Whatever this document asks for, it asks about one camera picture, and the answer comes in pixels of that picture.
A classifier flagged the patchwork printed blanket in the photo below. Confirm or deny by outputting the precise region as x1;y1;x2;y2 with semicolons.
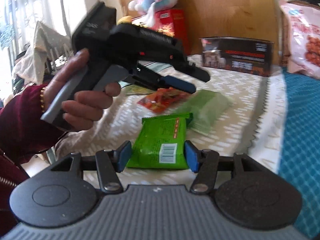
22;55;285;185

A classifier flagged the wooden headboard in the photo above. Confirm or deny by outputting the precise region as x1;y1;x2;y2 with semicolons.
115;0;283;67

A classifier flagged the pale green snack packet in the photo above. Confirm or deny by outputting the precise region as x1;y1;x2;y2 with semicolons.
172;89;233;133

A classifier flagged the teal patterned quilt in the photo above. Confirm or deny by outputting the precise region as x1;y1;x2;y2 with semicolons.
277;67;320;240

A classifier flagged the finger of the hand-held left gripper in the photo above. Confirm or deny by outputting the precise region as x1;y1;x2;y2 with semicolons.
130;64;196;93
184;61;211;83

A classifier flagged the red gift box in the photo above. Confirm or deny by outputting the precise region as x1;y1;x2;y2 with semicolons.
131;9;189;55

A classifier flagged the gold bead bracelet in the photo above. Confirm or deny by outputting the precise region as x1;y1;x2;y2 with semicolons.
40;86;48;115

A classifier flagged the black sheep print box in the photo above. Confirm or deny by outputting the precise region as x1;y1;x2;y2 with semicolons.
199;36;275;77

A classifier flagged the person's dark red jacket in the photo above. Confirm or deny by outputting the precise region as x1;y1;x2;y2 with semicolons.
0;147;31;229

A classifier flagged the red orange snack packet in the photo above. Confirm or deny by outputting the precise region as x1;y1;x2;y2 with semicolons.
137;87;193;114

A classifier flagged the pale crumpled cloth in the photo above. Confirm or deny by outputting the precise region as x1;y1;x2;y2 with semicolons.
14;21;73;85

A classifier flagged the yellow green snack packet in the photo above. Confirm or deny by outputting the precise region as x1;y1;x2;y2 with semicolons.
124;84;150;95

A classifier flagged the large pink snack bag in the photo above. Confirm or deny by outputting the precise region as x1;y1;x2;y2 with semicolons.
279;0;320;78

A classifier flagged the person's left hand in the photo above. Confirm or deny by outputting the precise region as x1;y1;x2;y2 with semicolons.
46;49;122;132

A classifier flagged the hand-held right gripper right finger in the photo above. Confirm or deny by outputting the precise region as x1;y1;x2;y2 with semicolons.
184;140;269;194

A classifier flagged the person's left forearm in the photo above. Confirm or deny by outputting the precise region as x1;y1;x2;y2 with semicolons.
0;84;66;157

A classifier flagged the white lace curtain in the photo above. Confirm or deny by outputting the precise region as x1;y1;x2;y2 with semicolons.
0;0;85;85

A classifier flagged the bright green snack packet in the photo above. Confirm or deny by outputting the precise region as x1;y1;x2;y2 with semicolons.
126;112;193;169

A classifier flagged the pastel unicorn plush toy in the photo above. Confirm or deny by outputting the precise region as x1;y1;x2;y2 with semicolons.
128;0;182;29

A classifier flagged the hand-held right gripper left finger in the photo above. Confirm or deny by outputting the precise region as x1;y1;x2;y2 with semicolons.
51;140;133;193

